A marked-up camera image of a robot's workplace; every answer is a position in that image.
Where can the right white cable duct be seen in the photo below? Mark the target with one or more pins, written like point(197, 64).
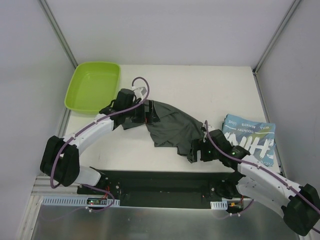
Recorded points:
point(219, 205)

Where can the folded blue printed t shirt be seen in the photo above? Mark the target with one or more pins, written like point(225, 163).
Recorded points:
point(256, 137)

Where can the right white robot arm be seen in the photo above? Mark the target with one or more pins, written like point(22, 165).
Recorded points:
point(298, 205)

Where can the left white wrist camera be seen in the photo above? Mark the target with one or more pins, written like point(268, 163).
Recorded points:
point(140, 92)

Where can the left aluminium frame post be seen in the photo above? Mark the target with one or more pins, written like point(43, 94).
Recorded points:
point(57, 31)

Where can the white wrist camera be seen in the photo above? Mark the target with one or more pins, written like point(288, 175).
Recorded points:
point(205, 130)
point(140, 92)

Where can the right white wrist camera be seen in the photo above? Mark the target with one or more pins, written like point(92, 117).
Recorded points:
point(205, 130)

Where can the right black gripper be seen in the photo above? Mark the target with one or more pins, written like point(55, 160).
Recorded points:
point(197, 150)

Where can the right aluminium frame post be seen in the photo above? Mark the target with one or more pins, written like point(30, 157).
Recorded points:
point(276, 35)

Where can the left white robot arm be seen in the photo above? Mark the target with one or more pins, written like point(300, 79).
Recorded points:
point(61, 157)

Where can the lime green plastic bin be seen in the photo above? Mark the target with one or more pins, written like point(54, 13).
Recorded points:
point(92, 87)

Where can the left white cable duct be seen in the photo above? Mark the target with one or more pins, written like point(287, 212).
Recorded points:
point(79, 201)

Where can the white cable duct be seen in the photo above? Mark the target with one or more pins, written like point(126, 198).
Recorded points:
point(79, 201)
point(219, 205)

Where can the dark grey t shirt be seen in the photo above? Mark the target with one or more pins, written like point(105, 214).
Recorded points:
point(175, 128)

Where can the aluminium frame post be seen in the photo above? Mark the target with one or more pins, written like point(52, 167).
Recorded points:
point(276, 35)
point(57, 31)

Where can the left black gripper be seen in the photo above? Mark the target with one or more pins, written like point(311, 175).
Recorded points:
point(149, 112)

